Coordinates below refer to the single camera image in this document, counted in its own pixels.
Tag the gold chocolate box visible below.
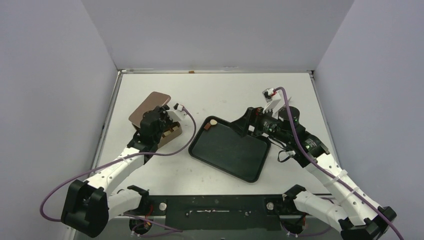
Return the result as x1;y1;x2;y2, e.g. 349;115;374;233
157;122;183;149

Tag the brown box lid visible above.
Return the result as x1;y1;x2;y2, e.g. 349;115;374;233
128;91;172;129

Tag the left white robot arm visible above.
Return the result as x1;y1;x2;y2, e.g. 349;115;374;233
60;106;173;238

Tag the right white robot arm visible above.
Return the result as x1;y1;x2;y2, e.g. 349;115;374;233
229;106;397;240

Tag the black plastic tray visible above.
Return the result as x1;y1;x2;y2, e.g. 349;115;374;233
188;115;271;183

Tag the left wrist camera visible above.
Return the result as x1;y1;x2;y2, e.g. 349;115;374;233
166;103;188;122

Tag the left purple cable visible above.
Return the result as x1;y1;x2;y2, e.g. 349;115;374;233
39;105;198;238

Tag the purple cable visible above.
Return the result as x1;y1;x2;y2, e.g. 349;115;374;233
39;105;198;238
273;86;405;240

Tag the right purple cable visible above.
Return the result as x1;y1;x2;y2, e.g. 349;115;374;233
273;86;405;240

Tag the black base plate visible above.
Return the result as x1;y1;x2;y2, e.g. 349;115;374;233
149;194;300;231

